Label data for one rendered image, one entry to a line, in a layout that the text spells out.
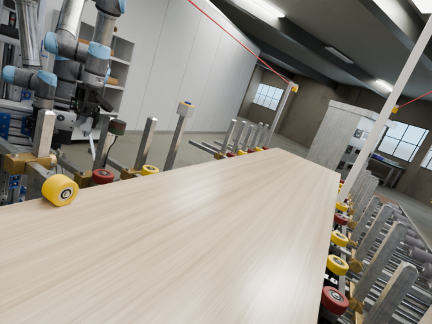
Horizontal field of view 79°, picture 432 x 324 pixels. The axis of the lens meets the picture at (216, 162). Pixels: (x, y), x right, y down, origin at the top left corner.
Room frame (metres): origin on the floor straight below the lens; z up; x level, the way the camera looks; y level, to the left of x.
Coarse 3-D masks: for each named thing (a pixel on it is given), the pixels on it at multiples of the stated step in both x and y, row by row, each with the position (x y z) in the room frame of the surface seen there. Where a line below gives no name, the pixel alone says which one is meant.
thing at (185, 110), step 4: (180, 104) 1.47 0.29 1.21; (184, 104) 1.46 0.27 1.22; (188, 104) 1.47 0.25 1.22; (180, 108) 1.46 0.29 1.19; (184, 108) 1.45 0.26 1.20; (188, 108) 1.45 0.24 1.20; (192, 108) 1.48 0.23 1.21; (176, 112) 1.47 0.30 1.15; (180, 112) 1.46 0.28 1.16; (184, 112) 1.45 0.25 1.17; (188, 112) 1.46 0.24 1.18; (192, 112) 1.50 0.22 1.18; (184, 116) 1.45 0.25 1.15; (188, 116) 1.47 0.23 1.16
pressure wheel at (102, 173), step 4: (96, 172) 0.94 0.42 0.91; (100, 172) 0.95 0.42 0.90; (104, 172) 0.95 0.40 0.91; (108, 172) 0.98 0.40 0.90; (92, 176) 0.93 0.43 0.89; (96, 176) 0.91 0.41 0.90; (100, 176) 0.92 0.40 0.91; (104, 176) 0.93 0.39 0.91; (108, 176) 0.94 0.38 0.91; (112, 176) 0.95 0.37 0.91; (92, 180) 0.92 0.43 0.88; (96, 180) 0.91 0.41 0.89; (100, 180) 0.92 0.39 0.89; (104, 180) 0.92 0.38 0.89; (108, 180) 0.93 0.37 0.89; (112, 180) 0.96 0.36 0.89
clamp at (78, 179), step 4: (76, 172) 0.95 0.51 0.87; (88, 172) 0.98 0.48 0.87; (92, 172) 1.00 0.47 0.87; (76, 176) 0.94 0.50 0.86; (80, 176) 0.93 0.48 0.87; (84, 176) 0.94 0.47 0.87; (88, 176) 0.95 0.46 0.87; (76, 180) 0.94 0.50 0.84; (80, 180) 0.93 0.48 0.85; (84, 180) 0.94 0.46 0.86; (88, 180) 0.95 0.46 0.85; (80, 184) 0.93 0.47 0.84; (84, 184) 0.94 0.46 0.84; (88, 184) 0.96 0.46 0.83; (80, 188) 0.93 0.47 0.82
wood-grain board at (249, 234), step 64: (128, 192) 0.88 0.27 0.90; (192, 192) 1.08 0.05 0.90; (256, 192) 1.39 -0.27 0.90; (320, 192) 1.89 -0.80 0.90; (0, 256) 0.43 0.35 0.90; (64, 256) 0.49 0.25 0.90; (128, 256) 0.56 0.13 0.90; (192, 256) 0.65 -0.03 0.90; (256, 256) 0.77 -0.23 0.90; (320, 256) 0.92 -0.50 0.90; (0, 320) 0.32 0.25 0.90; (64, 320) 0.36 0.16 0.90; (128, 320) 0.40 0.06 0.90; (192, 320) 0.45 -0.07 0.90; (256, 320) 0.51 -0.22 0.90
